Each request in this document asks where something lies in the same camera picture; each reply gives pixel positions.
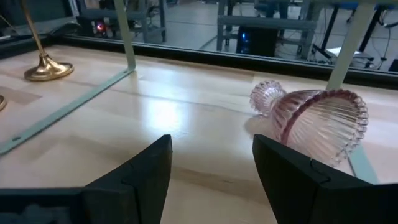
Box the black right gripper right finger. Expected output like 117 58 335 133
252 134 330 224

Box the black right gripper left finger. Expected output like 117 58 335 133
82 134 174 224

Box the pink ribbed glass candle holder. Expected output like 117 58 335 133
248 80 370 167

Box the black computer tower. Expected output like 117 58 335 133
235 26 280 57

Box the tall brass candlestick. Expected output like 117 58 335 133
21 0 75 82

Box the green perforated metal shelf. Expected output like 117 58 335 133
0 0 380 185

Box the black aluminium table frame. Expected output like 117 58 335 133
0 23 398 91

